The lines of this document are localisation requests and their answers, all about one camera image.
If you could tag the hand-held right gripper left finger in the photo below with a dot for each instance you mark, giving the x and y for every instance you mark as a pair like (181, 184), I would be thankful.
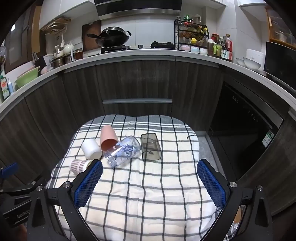
(89, 183)

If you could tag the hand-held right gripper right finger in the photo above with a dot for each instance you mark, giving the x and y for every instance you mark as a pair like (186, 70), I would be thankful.
(211, 183)

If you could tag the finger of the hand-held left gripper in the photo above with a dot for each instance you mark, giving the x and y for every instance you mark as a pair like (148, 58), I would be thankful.
(9, 168)

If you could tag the checked paper cup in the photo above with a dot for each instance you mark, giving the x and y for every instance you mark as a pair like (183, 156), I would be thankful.
(78, 165)

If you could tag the white cup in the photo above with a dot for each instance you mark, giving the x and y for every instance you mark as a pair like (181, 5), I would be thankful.
(90, 147)

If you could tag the clear glass cup blue print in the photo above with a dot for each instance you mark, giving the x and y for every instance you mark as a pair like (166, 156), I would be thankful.
(124, 150)

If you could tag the pink cup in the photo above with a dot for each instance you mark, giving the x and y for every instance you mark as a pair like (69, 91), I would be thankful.
(107, 135)

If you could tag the grey square transparent cup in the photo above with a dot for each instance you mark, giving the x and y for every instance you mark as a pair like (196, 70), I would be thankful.
(150, 148)

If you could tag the checked white cloth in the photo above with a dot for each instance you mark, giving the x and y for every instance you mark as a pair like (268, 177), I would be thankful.
(143, 185)

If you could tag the black dishwasher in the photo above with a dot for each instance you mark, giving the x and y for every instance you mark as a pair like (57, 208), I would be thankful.
(242, 129)

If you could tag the green dish soap bottle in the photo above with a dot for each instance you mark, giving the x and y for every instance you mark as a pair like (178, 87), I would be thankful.
(4, 89)

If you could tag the blue bottle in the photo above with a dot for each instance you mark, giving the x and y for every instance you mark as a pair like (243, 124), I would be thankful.
(11, 87)

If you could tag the green plastic basin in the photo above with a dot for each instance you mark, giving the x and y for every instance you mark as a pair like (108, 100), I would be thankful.
(26, 77)

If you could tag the black knife block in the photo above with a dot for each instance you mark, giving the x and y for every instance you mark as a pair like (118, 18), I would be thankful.
(38, 61)

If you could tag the steel pot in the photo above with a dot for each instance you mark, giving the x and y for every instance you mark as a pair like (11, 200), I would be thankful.
(57, 62)

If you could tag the white bowl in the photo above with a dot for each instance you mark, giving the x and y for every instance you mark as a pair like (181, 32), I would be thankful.
(240, 61)
(251, 64)

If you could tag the red sauce jar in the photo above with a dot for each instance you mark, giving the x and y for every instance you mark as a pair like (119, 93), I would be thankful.
(78, 54)

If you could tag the white teapot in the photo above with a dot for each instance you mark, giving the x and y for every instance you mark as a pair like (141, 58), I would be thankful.
(68, 48)

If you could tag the dark sauce bottle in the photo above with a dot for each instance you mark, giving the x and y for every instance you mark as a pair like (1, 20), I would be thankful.
(226, 49)

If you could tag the black microwave oven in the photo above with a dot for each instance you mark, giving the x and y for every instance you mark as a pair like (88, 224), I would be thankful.
(281, 61)

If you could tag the black gas stove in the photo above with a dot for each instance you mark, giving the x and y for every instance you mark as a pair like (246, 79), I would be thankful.
(138, 47)

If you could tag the black wok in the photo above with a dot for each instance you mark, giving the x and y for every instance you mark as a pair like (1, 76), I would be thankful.
(113, 37)

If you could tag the black spice rack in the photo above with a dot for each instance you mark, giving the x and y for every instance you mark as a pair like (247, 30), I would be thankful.
(192, 34)

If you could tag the dark wooden cutting board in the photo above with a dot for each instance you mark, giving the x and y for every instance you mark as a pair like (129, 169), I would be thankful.
(89, 30)

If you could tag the wooden glass cabinet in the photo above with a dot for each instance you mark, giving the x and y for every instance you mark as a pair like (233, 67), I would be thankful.
(281, 25)

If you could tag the range hood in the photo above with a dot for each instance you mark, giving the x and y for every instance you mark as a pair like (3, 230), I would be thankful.
(138, 9)

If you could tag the wall rack with boards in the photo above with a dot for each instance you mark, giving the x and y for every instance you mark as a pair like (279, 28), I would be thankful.
(55, 25)

